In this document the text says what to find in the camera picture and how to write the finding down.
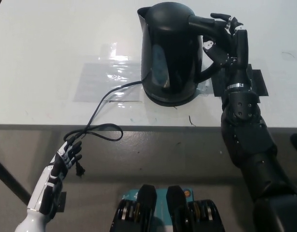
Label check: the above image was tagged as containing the black tape patch on desk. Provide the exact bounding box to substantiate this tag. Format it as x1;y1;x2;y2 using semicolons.
212;63;270;98

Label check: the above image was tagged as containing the small black floor tape square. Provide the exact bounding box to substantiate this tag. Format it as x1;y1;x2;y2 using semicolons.
55;191;68;214

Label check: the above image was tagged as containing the black power cord with plug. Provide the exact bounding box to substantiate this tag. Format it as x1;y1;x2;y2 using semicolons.
63;81;143;177

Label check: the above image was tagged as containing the grey sheet under clear tape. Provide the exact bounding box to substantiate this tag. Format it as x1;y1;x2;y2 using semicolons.
74;42;144;103

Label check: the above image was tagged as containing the round black kettle base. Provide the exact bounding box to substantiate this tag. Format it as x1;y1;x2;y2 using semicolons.
143;92;198;106

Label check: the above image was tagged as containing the black and teal robot body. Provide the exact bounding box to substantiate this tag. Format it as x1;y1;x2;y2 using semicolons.
109;184;227;232

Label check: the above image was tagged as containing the black electric kettle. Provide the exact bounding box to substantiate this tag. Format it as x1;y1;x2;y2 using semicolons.
136;5;233;101

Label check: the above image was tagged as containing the left white and black hand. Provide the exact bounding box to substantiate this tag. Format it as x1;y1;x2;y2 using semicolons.
26;141;83;216

